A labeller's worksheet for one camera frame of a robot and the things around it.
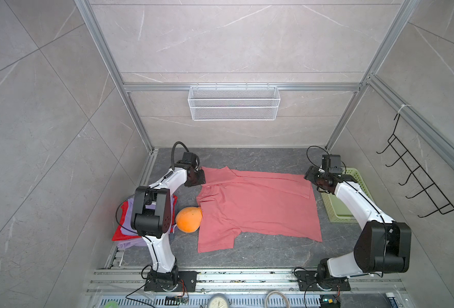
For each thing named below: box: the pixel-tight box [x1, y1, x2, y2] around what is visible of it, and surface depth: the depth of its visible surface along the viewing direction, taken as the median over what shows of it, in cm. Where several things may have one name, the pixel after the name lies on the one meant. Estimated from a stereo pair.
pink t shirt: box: [196, 165, 323, 254], surface depth 95 cm
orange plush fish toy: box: [175, 206, 203, 234], surface depth 85 cm
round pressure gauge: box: [207, 293, 230, 308], surface depth 67 cm
